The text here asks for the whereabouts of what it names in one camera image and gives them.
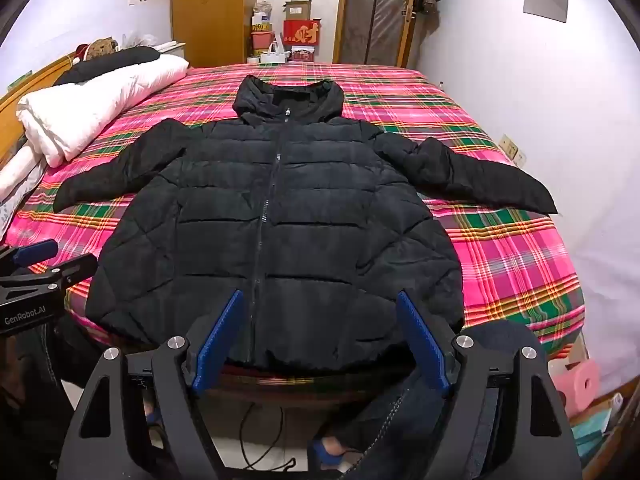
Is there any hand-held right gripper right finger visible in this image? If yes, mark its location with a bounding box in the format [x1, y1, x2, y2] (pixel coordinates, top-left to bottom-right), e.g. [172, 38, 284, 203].
[395, 290, 584, 480]

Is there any red box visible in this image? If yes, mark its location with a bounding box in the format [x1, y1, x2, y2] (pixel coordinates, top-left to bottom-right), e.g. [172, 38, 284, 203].
[283, 19, 321, 50]

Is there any black puffer jacket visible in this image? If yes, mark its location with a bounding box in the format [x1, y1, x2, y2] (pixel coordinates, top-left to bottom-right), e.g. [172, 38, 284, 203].
[52, 75, 559, 368]

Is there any black cable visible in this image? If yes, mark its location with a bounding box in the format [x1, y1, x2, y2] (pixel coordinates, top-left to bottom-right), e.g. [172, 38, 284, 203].
[237, 402, 296, 473]

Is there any white duvet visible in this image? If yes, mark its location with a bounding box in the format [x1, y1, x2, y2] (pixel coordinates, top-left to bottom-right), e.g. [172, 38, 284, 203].
[0, 54, 190, 201]

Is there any white basket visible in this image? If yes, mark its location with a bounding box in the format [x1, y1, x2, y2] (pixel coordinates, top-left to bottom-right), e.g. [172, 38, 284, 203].
[260, 42, 292, 65]

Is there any pink plaid bedsheet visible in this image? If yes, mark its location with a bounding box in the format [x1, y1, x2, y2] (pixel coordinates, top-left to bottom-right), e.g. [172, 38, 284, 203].
[4, 64, 586, 361]

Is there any grey door with wooden frame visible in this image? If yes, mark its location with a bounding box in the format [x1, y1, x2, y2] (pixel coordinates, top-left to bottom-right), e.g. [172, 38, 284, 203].
[332, 0, 421, 68]

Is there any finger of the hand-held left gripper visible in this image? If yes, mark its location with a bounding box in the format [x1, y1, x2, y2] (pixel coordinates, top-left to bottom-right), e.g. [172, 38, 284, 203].
[0, 253, 99, 307]
[0, 239, 59, 275]

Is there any person's leg in jeans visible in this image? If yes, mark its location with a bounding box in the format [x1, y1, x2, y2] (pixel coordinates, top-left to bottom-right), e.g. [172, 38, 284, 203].
[320, 320, 547, 480]

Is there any pink toilet paper roll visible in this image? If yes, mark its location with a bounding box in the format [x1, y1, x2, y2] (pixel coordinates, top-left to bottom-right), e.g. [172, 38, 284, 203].
[559, 359, 601, 417]

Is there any blue slipper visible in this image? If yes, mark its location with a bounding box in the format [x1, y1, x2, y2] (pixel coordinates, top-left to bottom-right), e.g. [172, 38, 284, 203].
[307, 437, 347, 472]

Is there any cardboard box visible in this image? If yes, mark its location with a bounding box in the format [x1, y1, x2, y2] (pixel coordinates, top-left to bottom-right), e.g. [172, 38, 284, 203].
[285, 0, 313, 22]

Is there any teal plastic bag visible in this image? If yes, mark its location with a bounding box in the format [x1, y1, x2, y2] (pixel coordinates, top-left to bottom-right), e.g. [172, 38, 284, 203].
[570, 392, 626, 461]

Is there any black pillow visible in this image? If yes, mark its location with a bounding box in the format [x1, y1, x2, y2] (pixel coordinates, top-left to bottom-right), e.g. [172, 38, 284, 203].
[52, 46, 162, 87]

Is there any floral pillow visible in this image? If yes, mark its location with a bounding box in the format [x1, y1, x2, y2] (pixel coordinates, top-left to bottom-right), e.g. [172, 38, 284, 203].
[0, 167, 43, 243]

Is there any stack of plastic containers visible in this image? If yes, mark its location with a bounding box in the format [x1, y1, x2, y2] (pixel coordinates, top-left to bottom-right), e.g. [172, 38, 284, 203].
[249, 1, 275, 60]

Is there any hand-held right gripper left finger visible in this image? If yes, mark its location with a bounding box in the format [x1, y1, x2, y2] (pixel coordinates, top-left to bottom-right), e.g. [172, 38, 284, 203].
[64, 287, 246, 480]

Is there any brown teddy bear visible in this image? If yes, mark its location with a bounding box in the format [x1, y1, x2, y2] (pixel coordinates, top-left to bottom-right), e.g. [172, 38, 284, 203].
[87, 37, 119, 57]

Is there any wooden wardrobe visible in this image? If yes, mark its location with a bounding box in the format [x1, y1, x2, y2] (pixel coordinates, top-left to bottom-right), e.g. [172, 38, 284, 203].
[171, 0, 260, 68]

